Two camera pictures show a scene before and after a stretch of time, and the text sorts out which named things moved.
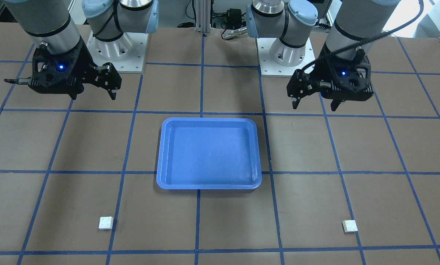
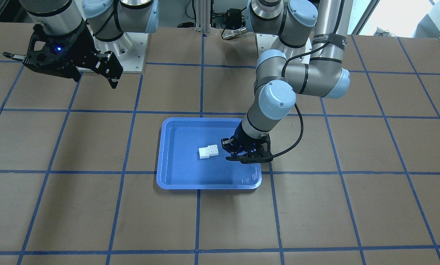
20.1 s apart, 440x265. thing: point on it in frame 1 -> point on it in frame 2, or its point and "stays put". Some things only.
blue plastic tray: [208, 153] stays put
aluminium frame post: [203, 16] stays put
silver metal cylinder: [228, 34] stays put
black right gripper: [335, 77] -> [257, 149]
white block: [349, 226] -> [213, 150]
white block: [106, 223] -> [204, 152]
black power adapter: [234, 16] stays put
